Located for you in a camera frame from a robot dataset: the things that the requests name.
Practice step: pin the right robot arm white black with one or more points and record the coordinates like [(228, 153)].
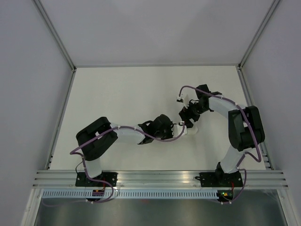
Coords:
[(245, 133)]

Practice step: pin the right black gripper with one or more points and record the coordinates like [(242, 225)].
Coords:
[(186, 115)]

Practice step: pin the back aluminium frame bar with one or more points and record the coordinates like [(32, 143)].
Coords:
[(155, 64)]

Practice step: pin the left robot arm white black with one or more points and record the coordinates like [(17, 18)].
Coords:
[(96, 138)]

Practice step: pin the left aluminium frame post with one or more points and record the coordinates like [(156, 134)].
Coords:
[(49, 25)]

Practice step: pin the white slotted cable duct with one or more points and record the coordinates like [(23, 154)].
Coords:
[(131, 194)]

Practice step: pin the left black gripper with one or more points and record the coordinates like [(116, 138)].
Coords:
[(170, 127)]

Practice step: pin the front aluminium rail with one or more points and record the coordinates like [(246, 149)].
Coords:
[(185, 179)]

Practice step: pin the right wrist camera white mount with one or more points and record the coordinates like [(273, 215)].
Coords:
[(185, 100)]

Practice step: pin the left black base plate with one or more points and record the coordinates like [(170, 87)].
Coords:
[(102, 180)]

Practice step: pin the aluminium frame post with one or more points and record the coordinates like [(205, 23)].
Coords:
[(259, 32), (49, 25)]

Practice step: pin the right aluminium frame post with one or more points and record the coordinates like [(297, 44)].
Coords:
[(259, 32)]

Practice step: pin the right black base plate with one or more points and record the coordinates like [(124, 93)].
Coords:
[(210, 179)]

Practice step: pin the white cloth napkin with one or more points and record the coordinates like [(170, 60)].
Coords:
[(192, 131)]

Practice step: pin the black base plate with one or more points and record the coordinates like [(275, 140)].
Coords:
[(102, 180), (210, 179)]

